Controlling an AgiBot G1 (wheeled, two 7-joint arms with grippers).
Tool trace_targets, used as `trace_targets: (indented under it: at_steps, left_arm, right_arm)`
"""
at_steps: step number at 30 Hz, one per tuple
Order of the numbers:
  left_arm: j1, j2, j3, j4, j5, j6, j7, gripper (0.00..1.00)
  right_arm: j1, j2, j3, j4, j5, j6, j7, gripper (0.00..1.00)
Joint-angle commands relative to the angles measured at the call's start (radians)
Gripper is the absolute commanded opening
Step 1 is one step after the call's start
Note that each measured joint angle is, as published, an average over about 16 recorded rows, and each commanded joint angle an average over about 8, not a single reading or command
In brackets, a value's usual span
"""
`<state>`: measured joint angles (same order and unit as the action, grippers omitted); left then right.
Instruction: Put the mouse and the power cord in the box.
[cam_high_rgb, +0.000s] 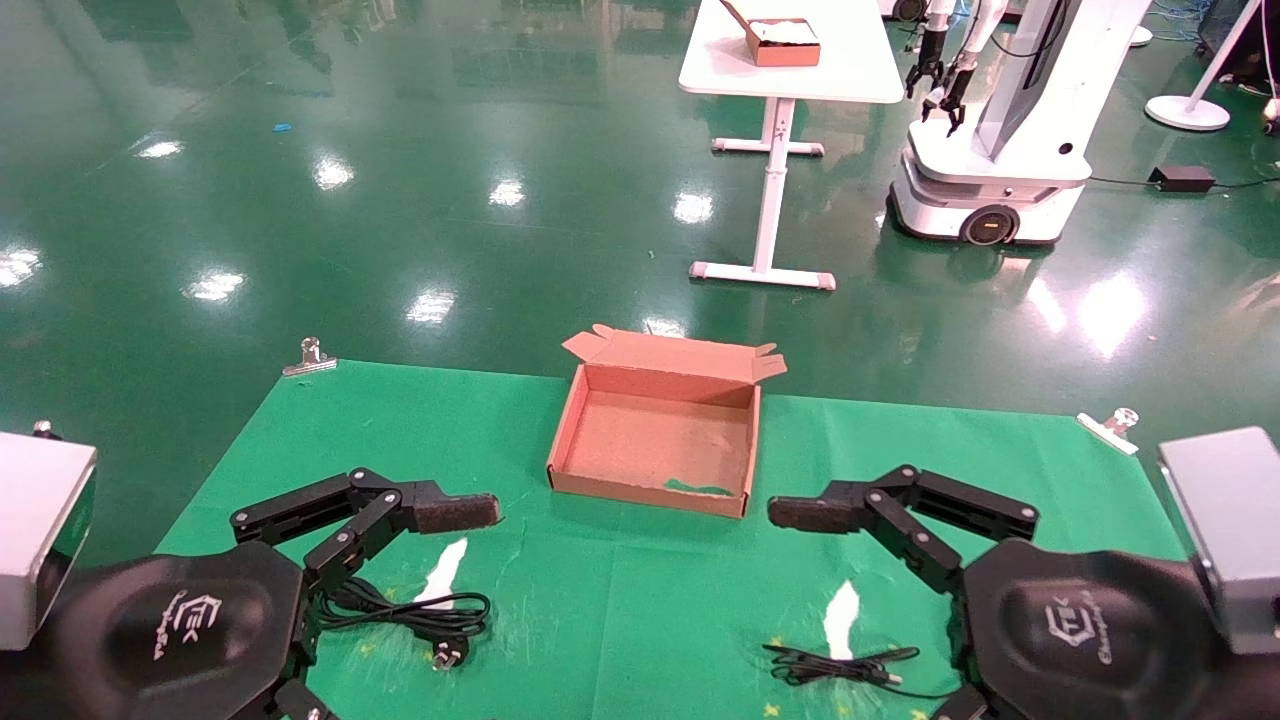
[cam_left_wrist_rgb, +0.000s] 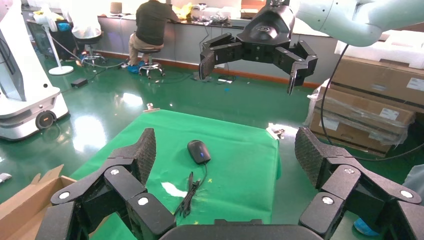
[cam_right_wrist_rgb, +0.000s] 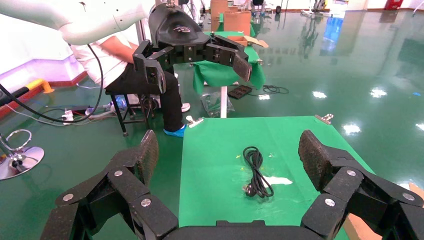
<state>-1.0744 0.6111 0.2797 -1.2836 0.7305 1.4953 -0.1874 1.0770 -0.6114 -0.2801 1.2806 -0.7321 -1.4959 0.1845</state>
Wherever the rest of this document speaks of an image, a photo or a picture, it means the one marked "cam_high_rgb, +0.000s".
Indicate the green table mat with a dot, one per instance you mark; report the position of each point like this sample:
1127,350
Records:
620,600

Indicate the small brown box with contents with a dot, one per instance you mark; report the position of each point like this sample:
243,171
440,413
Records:
785,48

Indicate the white table with pedestal leg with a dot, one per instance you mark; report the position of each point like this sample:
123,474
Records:
850,60

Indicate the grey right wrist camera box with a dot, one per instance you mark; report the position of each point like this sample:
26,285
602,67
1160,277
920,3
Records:
1230,530

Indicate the open brown cardboard box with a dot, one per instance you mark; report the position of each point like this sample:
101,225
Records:
655,445

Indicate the metal binder clip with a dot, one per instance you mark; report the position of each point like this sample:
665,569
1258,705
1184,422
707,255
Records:
1110,430
312,362

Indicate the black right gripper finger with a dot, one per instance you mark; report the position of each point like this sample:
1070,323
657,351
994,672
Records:
815,512

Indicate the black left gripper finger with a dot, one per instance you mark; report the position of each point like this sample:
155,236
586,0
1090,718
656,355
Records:
450,510

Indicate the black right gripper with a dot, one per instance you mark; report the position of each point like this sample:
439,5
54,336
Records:
1090,640

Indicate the white floor stand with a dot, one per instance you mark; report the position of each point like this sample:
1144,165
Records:
1187,112

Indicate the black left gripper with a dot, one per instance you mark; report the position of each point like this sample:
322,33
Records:
180,640

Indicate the white wheeled background robot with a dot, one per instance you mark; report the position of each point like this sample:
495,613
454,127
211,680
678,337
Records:
1000,170

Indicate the black power adapter brick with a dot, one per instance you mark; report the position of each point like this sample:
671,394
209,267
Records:
1182,178

